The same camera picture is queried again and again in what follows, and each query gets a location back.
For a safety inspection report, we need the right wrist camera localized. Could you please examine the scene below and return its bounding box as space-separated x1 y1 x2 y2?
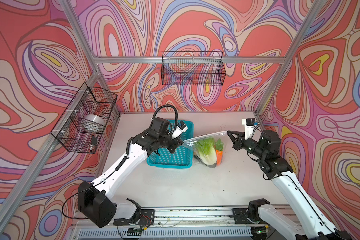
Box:
242 118 256 140

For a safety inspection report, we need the teal plastic basket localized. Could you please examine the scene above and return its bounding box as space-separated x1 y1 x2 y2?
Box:
146 119 195 169

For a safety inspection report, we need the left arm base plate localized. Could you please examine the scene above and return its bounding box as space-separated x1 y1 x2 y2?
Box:
113 209 155 227

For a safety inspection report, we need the black wire basket back wall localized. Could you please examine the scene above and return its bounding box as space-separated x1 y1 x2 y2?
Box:
161 50 226 86

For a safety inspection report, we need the black wire basket left wall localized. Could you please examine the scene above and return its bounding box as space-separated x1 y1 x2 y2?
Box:
51 83 118 154

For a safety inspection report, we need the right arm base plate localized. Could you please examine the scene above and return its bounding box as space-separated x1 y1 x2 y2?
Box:
229 207 267 225

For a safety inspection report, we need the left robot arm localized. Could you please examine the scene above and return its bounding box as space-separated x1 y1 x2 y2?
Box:
78 118 188 228

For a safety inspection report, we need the clear zip top bag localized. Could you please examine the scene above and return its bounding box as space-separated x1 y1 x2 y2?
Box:
182 131 228 168

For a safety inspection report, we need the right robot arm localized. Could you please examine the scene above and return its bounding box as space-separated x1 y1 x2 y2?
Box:
227 130 352 240

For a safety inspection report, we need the white roll in basket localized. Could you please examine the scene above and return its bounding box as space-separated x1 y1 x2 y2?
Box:
82 114 106 134

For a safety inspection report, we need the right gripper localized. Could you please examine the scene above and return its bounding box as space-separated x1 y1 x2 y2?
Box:
227 130 266 159

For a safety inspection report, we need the black wire basket wall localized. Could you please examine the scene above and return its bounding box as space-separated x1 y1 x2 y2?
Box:
161 50 226 86
51 83 118 154

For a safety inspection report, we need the green lettuce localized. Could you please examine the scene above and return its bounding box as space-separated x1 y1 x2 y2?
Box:
195 138 217 168

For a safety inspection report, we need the orange carrot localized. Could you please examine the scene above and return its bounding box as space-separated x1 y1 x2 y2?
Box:
215 139 224 166

